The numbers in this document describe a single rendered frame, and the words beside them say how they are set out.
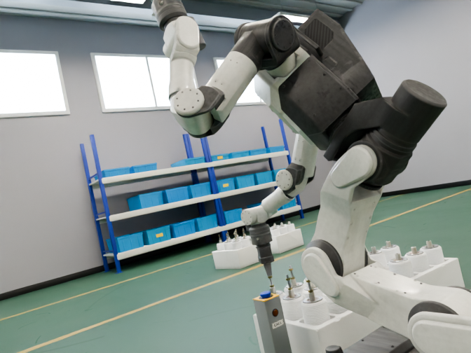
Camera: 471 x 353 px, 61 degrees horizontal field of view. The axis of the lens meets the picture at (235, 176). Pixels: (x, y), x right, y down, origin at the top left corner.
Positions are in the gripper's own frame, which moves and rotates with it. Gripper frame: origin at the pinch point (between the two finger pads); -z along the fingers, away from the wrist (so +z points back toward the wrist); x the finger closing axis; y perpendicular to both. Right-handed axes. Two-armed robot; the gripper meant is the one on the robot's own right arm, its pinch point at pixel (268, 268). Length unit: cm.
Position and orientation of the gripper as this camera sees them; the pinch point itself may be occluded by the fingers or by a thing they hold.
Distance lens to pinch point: 172.3
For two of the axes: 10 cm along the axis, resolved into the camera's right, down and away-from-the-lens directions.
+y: -9.7, 2.1, -0.9
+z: -2.1, -9.8, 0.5
